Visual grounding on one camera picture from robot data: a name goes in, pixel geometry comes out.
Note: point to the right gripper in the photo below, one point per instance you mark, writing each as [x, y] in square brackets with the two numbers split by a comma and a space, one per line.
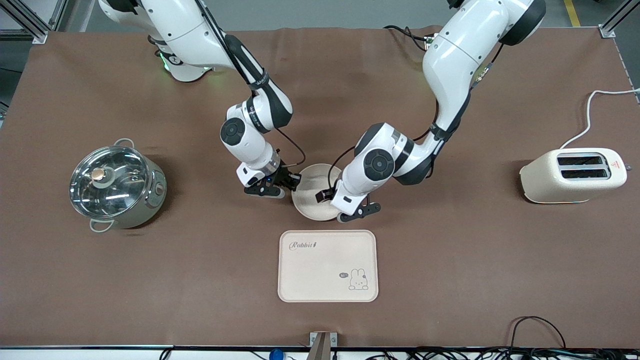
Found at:
[285, 176]

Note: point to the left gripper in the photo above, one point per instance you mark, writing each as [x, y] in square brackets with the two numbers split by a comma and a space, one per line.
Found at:
[325, 195]

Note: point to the round cream plate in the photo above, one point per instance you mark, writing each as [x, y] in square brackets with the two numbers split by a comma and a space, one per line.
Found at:
[312, 192]

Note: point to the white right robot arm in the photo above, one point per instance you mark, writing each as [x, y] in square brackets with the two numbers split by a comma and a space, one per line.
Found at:
[170, 25]

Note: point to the cream tray with rabbit print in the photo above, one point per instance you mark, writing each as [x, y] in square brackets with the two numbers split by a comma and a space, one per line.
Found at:
[320, 270]

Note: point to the stainless steel electric pot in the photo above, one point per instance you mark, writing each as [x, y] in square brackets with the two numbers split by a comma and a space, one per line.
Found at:
[145, 205]

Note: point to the small blue round object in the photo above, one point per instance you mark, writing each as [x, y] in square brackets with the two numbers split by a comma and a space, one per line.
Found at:
[276, 355]

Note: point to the glass pot lid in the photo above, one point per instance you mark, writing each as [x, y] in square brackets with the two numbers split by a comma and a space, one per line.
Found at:
[110, 182]

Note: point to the cream two-slot toaster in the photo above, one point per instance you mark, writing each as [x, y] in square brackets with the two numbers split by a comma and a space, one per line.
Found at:
[570, 187]

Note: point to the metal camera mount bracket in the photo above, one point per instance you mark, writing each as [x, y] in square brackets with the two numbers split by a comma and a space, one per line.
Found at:
[322, 345]

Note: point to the aluminium frame post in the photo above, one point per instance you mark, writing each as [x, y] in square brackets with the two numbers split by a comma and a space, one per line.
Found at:
[30, 22]
[612, 25]

